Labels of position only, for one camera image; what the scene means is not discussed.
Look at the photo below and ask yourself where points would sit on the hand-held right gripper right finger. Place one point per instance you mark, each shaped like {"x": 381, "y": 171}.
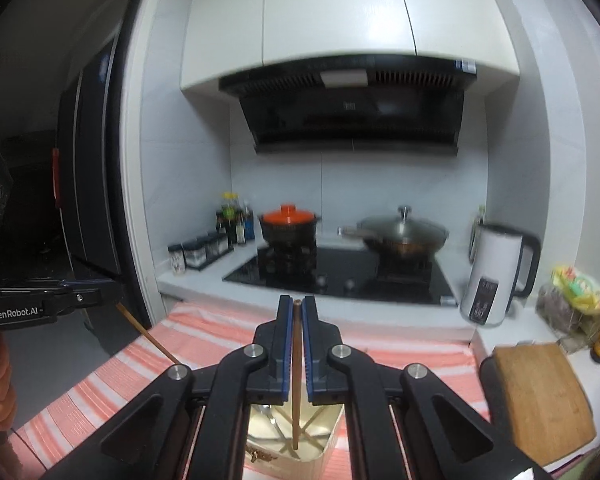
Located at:
{"x": 310, "y": 345}

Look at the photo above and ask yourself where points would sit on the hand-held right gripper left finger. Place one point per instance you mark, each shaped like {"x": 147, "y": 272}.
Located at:
{"x": 285, "y": 345}

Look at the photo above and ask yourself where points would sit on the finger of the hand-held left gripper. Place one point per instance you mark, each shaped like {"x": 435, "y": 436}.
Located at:
{"x": 109, "y": 290}

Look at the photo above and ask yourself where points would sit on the brown wooden chopstick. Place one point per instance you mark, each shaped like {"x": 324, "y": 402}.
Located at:
{"x": 150, "y": 335}
{"x": 296, "y": 410}

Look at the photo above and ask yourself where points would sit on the small steel spoon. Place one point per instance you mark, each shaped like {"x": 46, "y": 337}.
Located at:
{"x": 268, "y": 410}

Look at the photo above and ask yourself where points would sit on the set of brown chopsticks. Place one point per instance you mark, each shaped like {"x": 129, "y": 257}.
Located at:
{"x": 314, "y": 435}

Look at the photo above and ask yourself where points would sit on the cream utensil box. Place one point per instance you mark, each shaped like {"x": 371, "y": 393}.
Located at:
{"x": 325, "y": 440}

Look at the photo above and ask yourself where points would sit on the black gas stove top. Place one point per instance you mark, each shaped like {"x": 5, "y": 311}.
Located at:
{"x": 350, "y": 277}

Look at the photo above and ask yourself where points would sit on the rack of black-lid spice jars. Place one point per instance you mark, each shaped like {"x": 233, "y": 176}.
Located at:
{"x": 205, "y": 251}

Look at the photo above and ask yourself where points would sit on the pink white striped tablecloth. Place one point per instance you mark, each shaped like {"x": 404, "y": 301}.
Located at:
{"x": 105, "y": 395}

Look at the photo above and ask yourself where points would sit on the black pot with orange lid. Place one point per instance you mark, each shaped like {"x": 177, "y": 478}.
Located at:
{"x": 290, "y": 227}

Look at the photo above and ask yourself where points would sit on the grey refrigerator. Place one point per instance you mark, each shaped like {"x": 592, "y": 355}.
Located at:
{"x": 97, "y": 170}

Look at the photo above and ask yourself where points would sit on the orange hanging item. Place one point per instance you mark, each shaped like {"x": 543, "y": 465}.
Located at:
{"x": 56, "y": 177}

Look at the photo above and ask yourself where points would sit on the yellow cap sauce bottle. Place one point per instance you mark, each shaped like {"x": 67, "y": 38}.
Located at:
{"x": 228, "y": 220}

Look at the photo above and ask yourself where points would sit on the wok with glass lid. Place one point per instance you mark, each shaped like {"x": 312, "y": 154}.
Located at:
{"x": 404, "y": 235}

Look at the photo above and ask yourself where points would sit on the white electric kettle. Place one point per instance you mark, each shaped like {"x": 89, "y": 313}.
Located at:
{"x": 492, "y": 280}

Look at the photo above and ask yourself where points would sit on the black range hood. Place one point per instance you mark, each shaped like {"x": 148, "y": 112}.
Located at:
{"x": 350, "y": 110}

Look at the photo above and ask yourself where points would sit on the wooden cutting board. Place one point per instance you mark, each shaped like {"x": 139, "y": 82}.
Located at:
{"x": 544, "y": 405}

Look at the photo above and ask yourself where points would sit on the bag of food items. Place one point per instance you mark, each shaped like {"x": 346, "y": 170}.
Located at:
{"x": 574, "y": 300}

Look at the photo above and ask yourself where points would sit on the white upper cabinets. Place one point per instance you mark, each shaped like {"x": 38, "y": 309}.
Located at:
{"x": 330, "y": 15}

